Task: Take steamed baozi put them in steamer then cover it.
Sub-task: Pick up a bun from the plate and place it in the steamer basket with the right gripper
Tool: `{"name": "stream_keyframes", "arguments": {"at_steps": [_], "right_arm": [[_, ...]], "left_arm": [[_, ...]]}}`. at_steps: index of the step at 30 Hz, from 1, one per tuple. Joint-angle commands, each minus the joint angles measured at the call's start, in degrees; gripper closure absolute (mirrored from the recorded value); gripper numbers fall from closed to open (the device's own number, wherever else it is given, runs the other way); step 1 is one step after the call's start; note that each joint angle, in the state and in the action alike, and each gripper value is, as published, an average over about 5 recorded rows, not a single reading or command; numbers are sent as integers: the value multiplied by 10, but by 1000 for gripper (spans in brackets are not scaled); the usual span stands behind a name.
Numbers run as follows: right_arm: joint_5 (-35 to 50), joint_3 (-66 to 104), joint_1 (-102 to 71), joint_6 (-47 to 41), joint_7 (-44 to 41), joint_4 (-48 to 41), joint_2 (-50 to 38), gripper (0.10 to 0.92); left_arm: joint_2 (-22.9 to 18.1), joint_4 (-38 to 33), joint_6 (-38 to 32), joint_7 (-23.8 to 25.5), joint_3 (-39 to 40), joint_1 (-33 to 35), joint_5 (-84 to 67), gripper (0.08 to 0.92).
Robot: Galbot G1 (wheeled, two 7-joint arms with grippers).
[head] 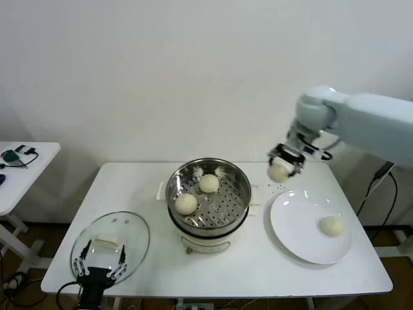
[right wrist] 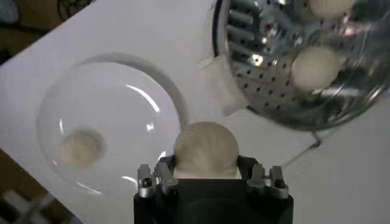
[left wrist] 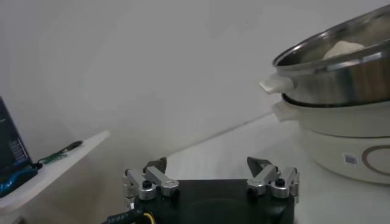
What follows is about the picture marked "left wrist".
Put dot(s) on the dark printed carton box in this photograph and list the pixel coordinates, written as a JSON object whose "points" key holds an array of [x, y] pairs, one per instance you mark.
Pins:
{"points": [[12, 143]]}

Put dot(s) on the steel perforated steamer basket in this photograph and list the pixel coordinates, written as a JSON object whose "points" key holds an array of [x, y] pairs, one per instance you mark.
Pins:
{"points": [[335, 82]]}

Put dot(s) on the white side table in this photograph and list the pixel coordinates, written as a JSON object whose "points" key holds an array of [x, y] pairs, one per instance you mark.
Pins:
{"points": [[61, 170]]}

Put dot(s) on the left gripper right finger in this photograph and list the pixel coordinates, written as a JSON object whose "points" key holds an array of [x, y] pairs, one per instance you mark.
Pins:
{"points": [[263, 179]]}

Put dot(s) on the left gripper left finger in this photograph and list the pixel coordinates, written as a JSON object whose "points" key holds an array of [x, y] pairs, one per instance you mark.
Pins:
{"points": [[158, 179]]}

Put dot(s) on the blue object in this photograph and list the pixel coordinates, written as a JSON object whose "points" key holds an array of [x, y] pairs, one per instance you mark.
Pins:
{"points": [[15, 182]]}

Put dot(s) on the white steamed baozi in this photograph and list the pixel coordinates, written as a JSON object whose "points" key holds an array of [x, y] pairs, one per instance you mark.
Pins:
{"points": [[342, 49]]}

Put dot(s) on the white electric cooking pot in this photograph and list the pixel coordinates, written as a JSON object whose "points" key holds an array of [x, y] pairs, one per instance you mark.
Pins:
{"points": [[329, 146]]}

